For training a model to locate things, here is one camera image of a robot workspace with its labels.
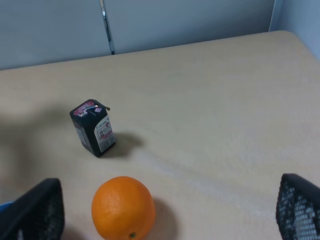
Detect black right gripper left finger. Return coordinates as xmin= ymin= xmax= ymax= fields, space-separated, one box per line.
xmin=0 ymin=178 xmax=65 ymax=240

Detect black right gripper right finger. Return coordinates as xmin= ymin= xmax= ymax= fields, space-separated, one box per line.
xmin=275 ymin=173 xmax=320 ymax=240

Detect blue bowl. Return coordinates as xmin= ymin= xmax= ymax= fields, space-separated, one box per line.
xmin=0 ymin=201 xmax=15 ymax=214

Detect orange fruit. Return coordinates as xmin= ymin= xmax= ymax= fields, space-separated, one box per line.
xmin=91 ymin=176 xmax=156 ymax=240

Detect black drink carton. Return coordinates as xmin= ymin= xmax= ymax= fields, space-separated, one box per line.
xmin=69 ymin=99 xmax=116 ymax=157

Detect metal wall panel strip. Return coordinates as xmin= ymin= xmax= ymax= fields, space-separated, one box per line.
xmin=99 ymin=0 xmax=116 ymax=55

